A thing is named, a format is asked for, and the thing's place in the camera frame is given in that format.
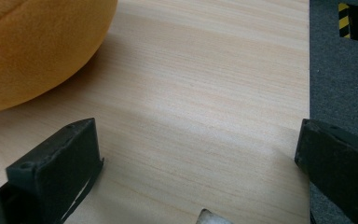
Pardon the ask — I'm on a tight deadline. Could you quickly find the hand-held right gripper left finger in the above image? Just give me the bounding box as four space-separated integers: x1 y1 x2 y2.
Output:
0 117 105 224

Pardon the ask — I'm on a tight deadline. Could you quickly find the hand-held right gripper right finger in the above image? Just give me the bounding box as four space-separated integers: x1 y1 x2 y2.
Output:
294 118 358 224

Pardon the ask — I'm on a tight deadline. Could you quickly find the orange plush toy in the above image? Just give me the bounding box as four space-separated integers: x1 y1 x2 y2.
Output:
0 0 119 118

